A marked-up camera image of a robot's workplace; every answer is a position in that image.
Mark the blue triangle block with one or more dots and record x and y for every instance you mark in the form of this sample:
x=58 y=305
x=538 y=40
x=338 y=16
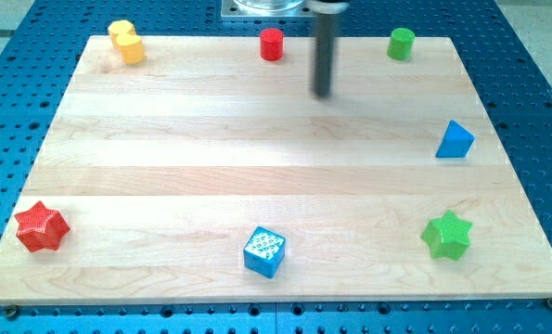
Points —
x=456 y=142

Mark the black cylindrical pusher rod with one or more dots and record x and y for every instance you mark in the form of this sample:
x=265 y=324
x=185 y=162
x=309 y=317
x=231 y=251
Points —
x=327 y=15

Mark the blue cube block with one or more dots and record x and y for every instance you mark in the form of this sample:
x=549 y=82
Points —
x=264 y=252

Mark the green cylinder block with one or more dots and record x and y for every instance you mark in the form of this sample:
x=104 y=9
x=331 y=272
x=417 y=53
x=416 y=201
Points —
x=400 y=43

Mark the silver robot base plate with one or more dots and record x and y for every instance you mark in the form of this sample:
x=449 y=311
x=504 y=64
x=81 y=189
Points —
x=246 y=9

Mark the yellow heart block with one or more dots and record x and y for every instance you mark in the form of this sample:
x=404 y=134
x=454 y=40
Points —
x=125 y=39

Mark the blue perforated table mat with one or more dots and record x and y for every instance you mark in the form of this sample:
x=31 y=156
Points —
x=44 y=49

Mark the red cylinder block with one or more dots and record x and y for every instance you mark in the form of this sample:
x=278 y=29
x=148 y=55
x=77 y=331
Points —
x=271 y=44

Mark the green star block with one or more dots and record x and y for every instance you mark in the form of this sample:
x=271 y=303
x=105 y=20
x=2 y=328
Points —
x=447 y=236

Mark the wooden board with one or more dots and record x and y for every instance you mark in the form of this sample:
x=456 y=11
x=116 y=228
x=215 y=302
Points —
x=164 y=169

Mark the red star block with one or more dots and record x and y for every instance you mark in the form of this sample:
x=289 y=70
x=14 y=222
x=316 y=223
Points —
x=41 y=228

